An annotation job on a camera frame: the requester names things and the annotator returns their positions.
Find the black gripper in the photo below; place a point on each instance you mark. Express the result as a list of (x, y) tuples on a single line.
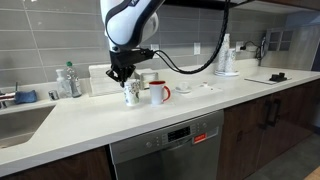
[(126, 60)]

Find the printed paper coffee cup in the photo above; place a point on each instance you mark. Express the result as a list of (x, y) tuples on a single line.
[(131, 94)]

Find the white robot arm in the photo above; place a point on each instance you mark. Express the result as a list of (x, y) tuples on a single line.
[(130, 23)]

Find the tall printed paper cup stack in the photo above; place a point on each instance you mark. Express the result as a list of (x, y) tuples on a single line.
[(224, 56)]

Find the round white cup tray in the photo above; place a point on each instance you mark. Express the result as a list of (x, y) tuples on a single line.
[(226, 74)]

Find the short printed paper cup stack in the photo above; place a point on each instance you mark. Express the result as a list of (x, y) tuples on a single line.
[(230, 60)]

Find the white box container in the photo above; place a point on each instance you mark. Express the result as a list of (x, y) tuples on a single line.
[(98, 81)]

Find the steel napkin holder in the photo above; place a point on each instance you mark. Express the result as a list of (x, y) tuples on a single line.
[(146, 76)]

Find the green cap water bottle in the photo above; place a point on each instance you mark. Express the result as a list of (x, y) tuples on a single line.
[(74, 81)]

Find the clear soap bottle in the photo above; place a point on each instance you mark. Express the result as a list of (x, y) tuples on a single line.
[(61, 85)]

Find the white saucer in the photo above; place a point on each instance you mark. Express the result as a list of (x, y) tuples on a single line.
[(183, 90)]

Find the small metal can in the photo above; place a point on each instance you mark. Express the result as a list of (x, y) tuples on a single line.
[(53, 95)]

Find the white paper sheet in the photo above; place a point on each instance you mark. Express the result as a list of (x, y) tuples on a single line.
[(203, 92)]

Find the small white red item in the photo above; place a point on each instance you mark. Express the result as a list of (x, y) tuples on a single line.
[(205, 84)]

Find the stainless steel dishwasher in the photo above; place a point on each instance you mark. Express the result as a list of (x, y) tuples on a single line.
[(166, 150)]

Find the dark wood sink cabinet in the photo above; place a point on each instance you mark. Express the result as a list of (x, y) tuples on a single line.
[(66, 168)]

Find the black range hood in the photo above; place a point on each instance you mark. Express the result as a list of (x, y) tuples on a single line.
[(200, 3)]

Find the undermount sink basin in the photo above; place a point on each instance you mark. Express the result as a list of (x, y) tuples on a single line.
[(20, 126)]

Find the chrome faucet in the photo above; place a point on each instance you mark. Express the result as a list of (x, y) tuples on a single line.
[(6, 97)]

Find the dark wood cabinet door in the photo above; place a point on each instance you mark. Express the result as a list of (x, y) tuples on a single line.
[(241, 140), (293, 116)]

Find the black block on mat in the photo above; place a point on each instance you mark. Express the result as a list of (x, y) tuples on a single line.
[(278, 77)]

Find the white wall outlet with plug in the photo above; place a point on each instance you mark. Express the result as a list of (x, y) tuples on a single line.
[(238, 46)]

